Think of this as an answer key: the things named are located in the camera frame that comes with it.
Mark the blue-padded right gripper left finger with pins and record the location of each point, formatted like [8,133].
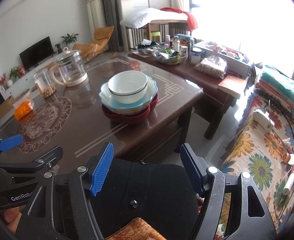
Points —
[38,219]

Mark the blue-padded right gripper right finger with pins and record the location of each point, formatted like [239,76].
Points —
[249,217]

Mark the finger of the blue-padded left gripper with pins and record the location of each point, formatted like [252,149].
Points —
[10,143]
[46,161]

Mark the blue white scalloped bowl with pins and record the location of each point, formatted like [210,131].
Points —
[131,104]

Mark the red flower-shaped tray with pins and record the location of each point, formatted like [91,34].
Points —
[129,119]

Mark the white ribbed black-rimmed bowl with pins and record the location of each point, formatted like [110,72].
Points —
[128,87]

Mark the red flower-shaped bowl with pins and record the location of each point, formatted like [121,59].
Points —
[136,110]

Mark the person's left hand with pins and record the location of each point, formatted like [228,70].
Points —
[12,217]

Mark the cardboard box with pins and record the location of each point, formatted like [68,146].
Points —
[6,106]

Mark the orange tissue pack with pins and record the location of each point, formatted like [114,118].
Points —
[23,106]

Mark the red flower vase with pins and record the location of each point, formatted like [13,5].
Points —
[3,81]

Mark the white tv cabinet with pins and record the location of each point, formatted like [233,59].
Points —
[27,81]

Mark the green leafy plant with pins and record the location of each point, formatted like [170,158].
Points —
[14,73]

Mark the floral sofa cover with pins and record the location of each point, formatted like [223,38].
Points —
[263,138]

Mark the clear plastic snack jar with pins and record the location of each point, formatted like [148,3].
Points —
[44,84]

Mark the black flat television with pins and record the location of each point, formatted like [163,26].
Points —
[37,53]

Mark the small potted plant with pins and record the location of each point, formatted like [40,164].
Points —
[58,47]

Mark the orange lounge chair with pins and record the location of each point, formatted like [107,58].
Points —
[97,46]

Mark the dark side table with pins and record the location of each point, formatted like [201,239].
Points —
[213,104]

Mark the potted green plant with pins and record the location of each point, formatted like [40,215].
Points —
[69,38]

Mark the orange book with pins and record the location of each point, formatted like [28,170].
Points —
[233,86]

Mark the folded striped blankets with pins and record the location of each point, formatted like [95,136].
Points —
[277,85]

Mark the basket of dark items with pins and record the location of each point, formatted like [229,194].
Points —
[147,47]

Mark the bag of peanuts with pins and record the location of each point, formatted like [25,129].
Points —
[213,65]

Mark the glass bowl with packets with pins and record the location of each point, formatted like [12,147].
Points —
[169,57]

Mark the white pillow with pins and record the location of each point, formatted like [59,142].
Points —
[141,18]

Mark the white standing air conditioner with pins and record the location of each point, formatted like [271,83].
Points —
[96,15]

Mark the wooden crib bed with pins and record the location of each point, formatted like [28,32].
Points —
[156,30]

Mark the white jar dark lid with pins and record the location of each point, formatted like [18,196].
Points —
[196,55]

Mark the grey curtain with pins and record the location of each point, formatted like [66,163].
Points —
[111,13]

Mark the glass kettle cream handle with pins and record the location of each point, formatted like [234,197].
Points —
[69,69]

